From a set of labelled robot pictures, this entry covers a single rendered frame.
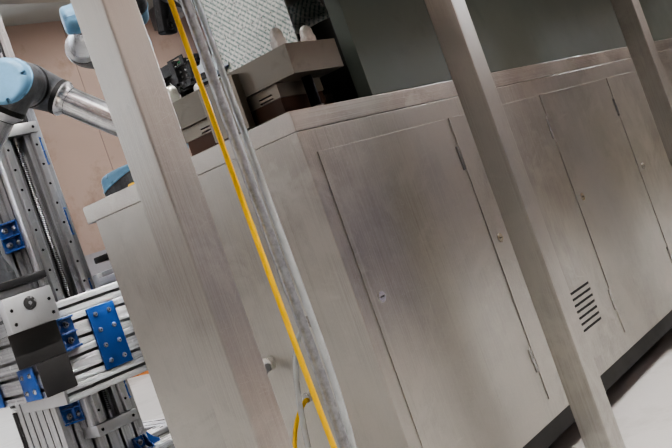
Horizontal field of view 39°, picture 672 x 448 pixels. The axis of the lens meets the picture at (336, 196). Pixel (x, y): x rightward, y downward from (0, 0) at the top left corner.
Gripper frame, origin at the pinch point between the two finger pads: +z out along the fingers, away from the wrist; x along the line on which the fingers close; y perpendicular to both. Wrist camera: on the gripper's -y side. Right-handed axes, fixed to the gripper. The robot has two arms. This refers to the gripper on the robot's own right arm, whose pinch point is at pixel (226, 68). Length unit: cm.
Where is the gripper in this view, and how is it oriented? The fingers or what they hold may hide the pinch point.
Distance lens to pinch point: 219.1
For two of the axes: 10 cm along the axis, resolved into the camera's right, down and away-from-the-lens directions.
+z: 7.4, -2.8, -6.2
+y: -3.3, -9.4, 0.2
